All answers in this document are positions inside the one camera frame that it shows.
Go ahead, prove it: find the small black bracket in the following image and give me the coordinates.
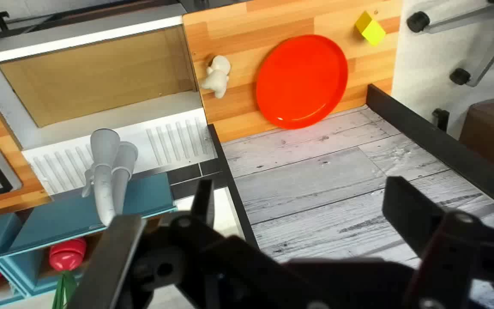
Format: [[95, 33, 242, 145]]
[[431, 107, 452, 133]]

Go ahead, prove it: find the white toy kitchen sink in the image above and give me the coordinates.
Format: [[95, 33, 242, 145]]
[[0, 14, 220, 198]]

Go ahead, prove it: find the orange plastic bowl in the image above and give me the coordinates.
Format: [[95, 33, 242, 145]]
[[254, 33, 350, 131]]

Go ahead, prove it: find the black backdrop frame post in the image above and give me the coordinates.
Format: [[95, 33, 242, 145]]
[[366, 83, 494, 210], [206, 124, 261, 249]]

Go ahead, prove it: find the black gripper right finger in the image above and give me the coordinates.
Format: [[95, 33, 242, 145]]
[[383, 176, 450, 256]]

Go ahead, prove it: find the brown cardboard box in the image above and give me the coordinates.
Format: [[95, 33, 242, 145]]
[[459, 95, 494, 172]]

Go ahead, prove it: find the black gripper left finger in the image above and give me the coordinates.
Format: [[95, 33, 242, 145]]
[[193, 177, 217, 231]]

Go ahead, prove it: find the grey toy faucet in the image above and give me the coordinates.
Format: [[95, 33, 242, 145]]
[[81, 128, 141, 229]]

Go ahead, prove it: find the grey stand leg black foot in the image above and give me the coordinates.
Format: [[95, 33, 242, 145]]
[[405, 0, 494, 35], [448, 14, 494, 90]]

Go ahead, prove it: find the yellow wooden block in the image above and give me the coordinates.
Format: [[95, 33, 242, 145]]
[[354, 11, 388, 49]]

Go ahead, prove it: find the white plush toy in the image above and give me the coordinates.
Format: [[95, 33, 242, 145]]
[[201, 54, 234, 102]]

